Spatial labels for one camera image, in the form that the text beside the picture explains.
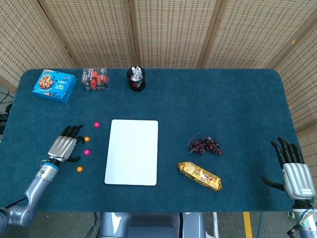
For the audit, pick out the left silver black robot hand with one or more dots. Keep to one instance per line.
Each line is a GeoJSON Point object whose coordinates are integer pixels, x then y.
{"type": "Point", "coordinates": [62, 146]}

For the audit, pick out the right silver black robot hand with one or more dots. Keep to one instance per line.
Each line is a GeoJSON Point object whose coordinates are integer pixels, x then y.
{"type": "Point", "coordinates": [298, 179]}

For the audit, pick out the pink round magnet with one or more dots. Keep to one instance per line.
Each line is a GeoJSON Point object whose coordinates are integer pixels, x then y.
{"type": "Point", "coordinates": [96, 124]}
{"type": "Point", "coordinates": [87, 152]}

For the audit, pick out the orange round magnet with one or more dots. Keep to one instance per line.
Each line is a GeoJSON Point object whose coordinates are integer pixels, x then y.
{"type": "Point", "coordinates": [79, 169]}
{"type": "Point", "coordinates": [86, 139]}

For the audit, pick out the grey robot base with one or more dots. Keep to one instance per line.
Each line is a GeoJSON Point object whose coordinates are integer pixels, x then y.
{"type": "Point", "coordinates": [148, 225]}

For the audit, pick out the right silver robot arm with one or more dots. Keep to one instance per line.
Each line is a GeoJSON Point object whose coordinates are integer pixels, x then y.
{"type": "Point", "coordinates": [307, 230]}

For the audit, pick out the white board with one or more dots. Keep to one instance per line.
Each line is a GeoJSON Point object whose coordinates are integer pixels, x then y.
{"type": "Point", "coordinates": [132, 153]}

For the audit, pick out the blue cookie box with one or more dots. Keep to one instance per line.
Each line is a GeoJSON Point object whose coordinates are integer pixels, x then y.
{"type": "Point", "coordinates": [53, 85]}

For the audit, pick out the clear box of orange magnets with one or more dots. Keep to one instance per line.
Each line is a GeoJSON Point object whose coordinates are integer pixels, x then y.
{"type": "Point", "coordinates": [95, 79]}

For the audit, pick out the white table leg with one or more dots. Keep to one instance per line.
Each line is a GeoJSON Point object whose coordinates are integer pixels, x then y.
{"type": "Point", "coordinates": [216, 224]}

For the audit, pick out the black mesh pen holder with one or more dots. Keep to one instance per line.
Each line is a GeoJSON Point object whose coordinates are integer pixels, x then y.
{"type": "Point", "coordinates": [136, 86]}

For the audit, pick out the bunch of dark purple grapes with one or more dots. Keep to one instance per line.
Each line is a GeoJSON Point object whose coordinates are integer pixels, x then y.
{"type": "Point", "coordinates": [205, 146]}

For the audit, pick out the gold biscuit packet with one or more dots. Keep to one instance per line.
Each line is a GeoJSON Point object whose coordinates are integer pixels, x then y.
{"type": "Point", "coordinates": [198, 174]}

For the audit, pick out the crumpled silver wrapper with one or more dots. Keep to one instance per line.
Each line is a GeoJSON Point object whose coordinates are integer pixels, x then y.
{"type": "Point", "coordinates": [138, 74]}

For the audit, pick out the small white bottle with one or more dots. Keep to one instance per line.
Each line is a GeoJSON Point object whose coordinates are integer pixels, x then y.
{"type": "Point", "coordinates": [133, 68]}

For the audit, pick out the blue felt table cover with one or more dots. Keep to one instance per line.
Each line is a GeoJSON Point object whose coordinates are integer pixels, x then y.
{"type": "Point", "coordinates": [198, 111]}

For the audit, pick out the woven rattan folding screen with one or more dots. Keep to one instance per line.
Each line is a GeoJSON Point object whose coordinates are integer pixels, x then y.
{"type": "Point", "coordinates": [173, 32]}

